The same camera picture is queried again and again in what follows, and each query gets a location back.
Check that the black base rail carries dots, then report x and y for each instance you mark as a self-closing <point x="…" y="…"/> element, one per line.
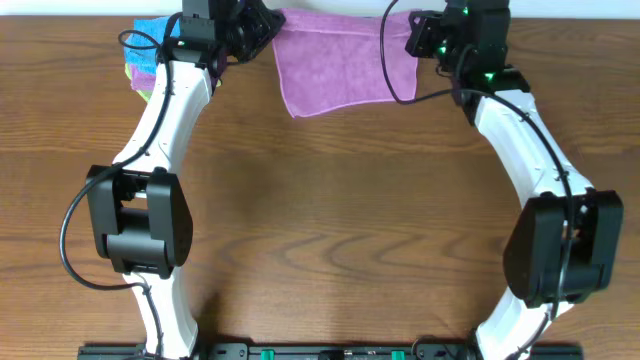
<point x="241" y="351"/>

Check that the pink microfibre cloth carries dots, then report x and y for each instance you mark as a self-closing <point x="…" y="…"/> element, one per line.
<point x="326" y="61"/>

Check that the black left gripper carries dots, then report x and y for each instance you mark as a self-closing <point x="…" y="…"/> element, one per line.
<point x="267" y="25"/>

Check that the blue folded cloth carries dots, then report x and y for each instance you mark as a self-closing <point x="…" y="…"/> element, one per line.
<point x="144" y="56"/>

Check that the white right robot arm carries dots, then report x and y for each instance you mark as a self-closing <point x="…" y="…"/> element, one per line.
<point x="563" y="246"/>

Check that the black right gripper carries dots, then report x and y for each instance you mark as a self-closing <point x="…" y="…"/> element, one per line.
<point x="422" y="32"/>

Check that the purple folded cloth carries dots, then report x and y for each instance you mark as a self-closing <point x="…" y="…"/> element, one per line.
<point x="141" y="80"/>

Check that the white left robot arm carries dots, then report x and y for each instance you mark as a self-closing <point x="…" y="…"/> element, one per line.
<point x="139" y="214"/>

